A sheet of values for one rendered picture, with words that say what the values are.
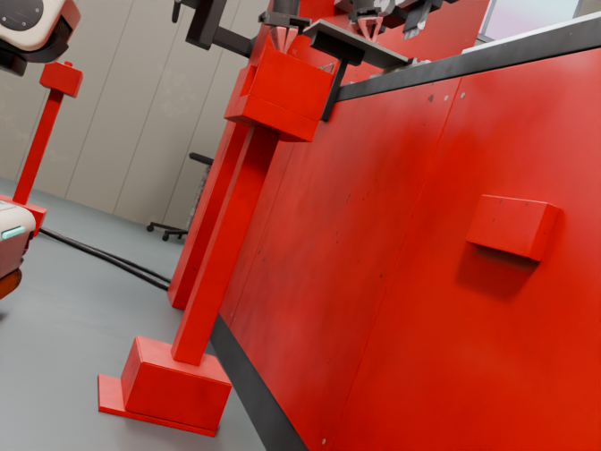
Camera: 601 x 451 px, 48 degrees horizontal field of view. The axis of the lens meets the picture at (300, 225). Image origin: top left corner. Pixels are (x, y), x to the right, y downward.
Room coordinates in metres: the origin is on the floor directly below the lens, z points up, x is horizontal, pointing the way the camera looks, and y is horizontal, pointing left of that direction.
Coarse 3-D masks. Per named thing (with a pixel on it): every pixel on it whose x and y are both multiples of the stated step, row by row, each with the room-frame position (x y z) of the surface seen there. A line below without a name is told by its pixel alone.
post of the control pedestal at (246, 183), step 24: (264, 144) 1.47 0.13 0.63; (240, 168) 1.47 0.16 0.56; (264, 168) 1.48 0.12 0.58; (240, 192) 1.47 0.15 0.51; (240, 216) 1.47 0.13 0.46; (216, 240) 1.46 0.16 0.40; (240, 240) 1.48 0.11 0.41; (216, 264) 1.47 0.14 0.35; (192, 288) 1.51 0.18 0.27; (216, 288) 1.47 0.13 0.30; (192, 312) 1.46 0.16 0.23; (216, 312) 1.48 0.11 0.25; (192, 336) 1.47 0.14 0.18; (192, 360) 1.48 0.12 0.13
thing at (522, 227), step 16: (480, 208) 0.94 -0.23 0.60; (496, 208) 0.90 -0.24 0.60; (512, 208) 0.87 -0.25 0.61; (528, 208) 0.84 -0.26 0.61; (544, 208) 0.81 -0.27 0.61; (480, 224) 0.93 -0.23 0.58; (496, 224) 0.89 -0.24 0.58; (512, 224) 0.86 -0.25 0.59; (528, 224) 0.83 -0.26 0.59; (544, 224) 0.81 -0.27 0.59; (480, 240) 0.91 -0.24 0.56; (496, 240) 0.88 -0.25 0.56; (512, 240) 0.85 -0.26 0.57; (528, 240) 0.82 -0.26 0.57; (544, 240) 0.81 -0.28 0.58; (528, 256) 0.81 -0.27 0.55
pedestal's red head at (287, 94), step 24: (240, 72) 1.56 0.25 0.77; (264, 72) 1.38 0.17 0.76; (288, 72) 1.40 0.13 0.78; (312, 72) 1.42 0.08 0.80; (240, 96) 1.47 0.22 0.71; (264, 96) 1.39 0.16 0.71; (288, 96) 1.41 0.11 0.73; (312, 96) 1.42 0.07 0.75; (240, 120) 1.49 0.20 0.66; (264, 120) 1.40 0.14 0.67; (288, 120) 1.41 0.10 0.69; (312, 120) 1.43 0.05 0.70
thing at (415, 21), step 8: (416, 8) 1.91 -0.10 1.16; (424, 8) 1.86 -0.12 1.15; (408, 16) 1.95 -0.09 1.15; (416, 16) 1.89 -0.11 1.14; (424, 16) 1.86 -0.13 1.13; (408, 24) 1.93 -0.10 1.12; (416, 24) 1.87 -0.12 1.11; (424, 24) 1.86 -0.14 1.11; (408, 32) 1.93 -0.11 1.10; (416, 32) 1.87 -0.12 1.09
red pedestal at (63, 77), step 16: (48, 64) 3.09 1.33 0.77; (64, 64) 3.11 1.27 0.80; (48, 80) 3.10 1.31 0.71; (64, 80) 3.12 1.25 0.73; (80, 80) 3.24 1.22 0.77; (48, 96) 3.17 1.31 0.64; (48, 112) 3.18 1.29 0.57; (48, 128) 3.19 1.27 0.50; (32, 144) 3.17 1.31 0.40; (32, 160) 3.18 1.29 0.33; (32, 176) 3.19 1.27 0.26; (16, 192) 3.17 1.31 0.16; (32, 208) 3.15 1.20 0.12
